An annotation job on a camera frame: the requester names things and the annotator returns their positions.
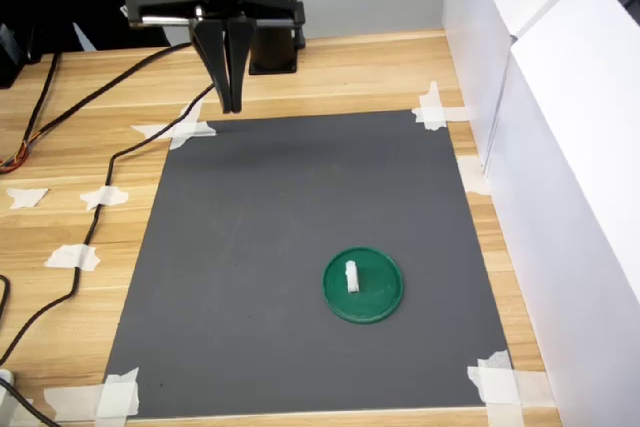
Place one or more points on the small white plastic terminal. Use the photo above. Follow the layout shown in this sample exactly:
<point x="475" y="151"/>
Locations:
<point x="351" y="277"/>

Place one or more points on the round green lid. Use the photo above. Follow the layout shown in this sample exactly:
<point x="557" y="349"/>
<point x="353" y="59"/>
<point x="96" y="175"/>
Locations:
<point x="380" y="292"/>

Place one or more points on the white tape piece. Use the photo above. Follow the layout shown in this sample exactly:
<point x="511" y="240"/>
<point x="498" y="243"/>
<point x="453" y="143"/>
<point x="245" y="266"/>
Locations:
<point x="27" y="197"/>
<point x="495" y="382"/>
<point x="115" y="195"/>
<point x="117" y="394"/>
<point x="472" y="177"/>
<point x="200" y="128"/>
<point x="432" y="114"/>
<point x="62" y="257"/>

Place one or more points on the black box device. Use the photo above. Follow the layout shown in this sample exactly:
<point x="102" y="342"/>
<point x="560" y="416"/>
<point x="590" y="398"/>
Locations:
<point x="9" y="57"/>

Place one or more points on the dark grey mat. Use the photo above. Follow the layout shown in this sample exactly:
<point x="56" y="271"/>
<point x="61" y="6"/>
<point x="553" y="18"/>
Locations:
<point x="275" y="222"/>

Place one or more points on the white partition box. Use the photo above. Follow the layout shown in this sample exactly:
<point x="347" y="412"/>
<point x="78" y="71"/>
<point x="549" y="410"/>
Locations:
<point x="480" y="22"/>
<point x="575" y="197"/>

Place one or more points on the white power strip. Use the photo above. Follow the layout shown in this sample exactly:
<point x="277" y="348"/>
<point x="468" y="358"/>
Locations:
<point x="6" y="377"/>

